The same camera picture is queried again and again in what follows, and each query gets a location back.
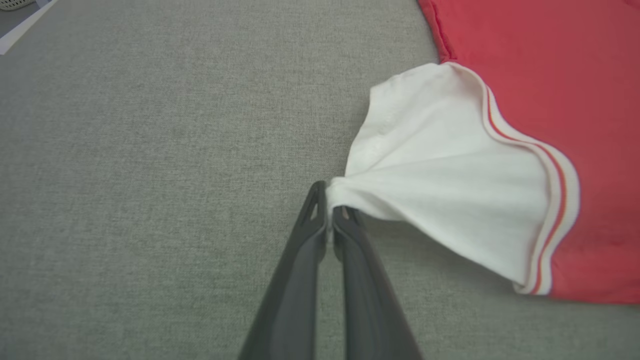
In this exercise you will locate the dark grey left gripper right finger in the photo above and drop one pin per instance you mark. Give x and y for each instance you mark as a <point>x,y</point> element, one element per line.
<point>367,290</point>

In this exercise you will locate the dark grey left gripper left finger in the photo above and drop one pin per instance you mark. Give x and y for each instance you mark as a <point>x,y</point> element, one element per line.
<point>295,280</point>

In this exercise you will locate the red and white shirt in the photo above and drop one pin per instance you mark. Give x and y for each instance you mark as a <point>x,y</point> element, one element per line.
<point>550,75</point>

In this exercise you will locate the white plastic laundry basket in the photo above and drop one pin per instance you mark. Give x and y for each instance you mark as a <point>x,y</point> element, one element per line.
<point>12,4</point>

